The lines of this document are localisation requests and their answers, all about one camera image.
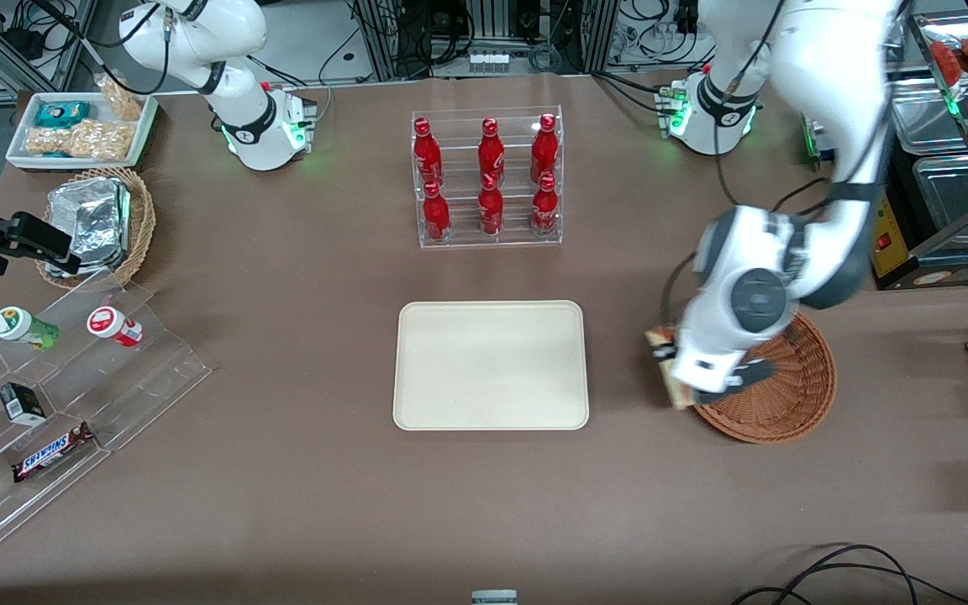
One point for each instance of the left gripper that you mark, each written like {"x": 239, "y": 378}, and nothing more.
{"x": 664, "y": 348}

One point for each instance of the triangular sandwich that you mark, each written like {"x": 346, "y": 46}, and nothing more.
{"x": 680, "y": 391}

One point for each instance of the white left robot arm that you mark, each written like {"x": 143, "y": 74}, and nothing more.
{"x": 828, "y": 76}

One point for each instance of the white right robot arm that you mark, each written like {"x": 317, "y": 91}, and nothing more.
{"x": 198, "y": 42}

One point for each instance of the white rectangular snack tray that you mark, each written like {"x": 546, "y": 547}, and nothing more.
{"x": 18, "y": 139}

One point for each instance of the tan deep wicker basket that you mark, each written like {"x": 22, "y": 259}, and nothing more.
{"x": 144, "y": 223}

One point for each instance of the brown round wicker basket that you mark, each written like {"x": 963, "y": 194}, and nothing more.
{"x": 795, "y": 403}

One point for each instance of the cream rectangular tray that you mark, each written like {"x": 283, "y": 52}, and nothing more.
{"x": 491, "y": 365}

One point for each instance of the silver foil pack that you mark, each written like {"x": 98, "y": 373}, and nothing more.
{"x": 89, "y": 220}

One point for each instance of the green bottle with white cap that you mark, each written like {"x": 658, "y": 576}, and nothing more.
{"x": 22, "y": 328}

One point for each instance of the large clear peanut snack bag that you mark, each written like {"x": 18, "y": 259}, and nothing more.
{"x": 81, "y": 141}

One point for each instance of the red bottle with white cap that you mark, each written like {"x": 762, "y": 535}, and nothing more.
{"x": 113, "y": 325}

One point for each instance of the teal snack packet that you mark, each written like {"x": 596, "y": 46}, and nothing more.
{"x": 62, "y": 113}

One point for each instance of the small black box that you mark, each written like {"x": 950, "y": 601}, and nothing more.
{"x": 23, "y": 403}

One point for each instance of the small clear peanut snack bag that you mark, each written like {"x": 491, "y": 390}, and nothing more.
{"x": 121, "y": 99}

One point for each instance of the clear acrylic stepped display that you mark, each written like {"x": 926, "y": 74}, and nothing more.
{"x": 148, "y": 382}

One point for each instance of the Snickers chocolate bar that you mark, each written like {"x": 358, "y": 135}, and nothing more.
{"x": 54, "y": 452}

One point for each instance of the red cola bottle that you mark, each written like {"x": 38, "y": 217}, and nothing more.
{"x": 436, "y": 217}
{"x": 491, "y": 212}
{"x": 544, "y": 210}
{"x": 427, "y": 155}
{"x": 491, "y": 151}
{"x": 544, "y": 151}

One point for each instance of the clear acrylic bottle rack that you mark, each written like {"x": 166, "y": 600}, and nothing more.
{"x": 488, "y": 242}

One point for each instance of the white power strip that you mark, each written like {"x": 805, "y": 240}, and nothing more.
{"x": 489, "y": 60}

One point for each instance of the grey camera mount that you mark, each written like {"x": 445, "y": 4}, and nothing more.
{"x": 494, "y": 598}

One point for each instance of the aluminium frame rack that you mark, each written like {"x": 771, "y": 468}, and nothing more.
{"x": 383, "y": 38}

